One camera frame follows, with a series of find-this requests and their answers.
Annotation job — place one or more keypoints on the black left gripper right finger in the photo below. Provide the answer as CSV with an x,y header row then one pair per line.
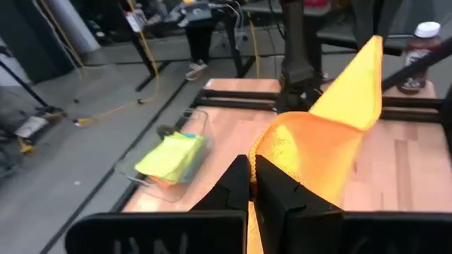
x,y
279,197

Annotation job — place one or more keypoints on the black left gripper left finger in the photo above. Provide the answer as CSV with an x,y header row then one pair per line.
x,y
229,190

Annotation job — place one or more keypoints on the blue microfiber towel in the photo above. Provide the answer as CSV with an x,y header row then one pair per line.
x,y
192,166

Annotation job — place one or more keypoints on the green microfiber towel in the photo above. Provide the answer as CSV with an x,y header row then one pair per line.
x,y
173,157

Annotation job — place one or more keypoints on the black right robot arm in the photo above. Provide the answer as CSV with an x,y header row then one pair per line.
x,y
300,53

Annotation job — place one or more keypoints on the clear plastic bin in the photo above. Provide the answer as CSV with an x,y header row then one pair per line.
x,y
176,155

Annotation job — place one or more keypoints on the person's shoe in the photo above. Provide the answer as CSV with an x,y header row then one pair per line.
x,y
196,70

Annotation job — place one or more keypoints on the black desk leg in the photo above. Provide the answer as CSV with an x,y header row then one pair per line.
x,y
148,67

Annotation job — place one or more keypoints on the person's leg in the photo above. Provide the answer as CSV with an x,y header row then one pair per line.
x,y
199,42

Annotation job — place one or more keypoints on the yellow power plug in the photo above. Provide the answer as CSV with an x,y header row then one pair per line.
x,y
82,121

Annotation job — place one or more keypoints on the brown printed canister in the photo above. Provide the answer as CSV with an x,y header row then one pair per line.
x,y
416,60

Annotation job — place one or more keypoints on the white power adapter box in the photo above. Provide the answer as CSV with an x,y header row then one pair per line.
x,y
31,126

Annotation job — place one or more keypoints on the black diagonal frame strut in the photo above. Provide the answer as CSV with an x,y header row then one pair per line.
x,y
416,67

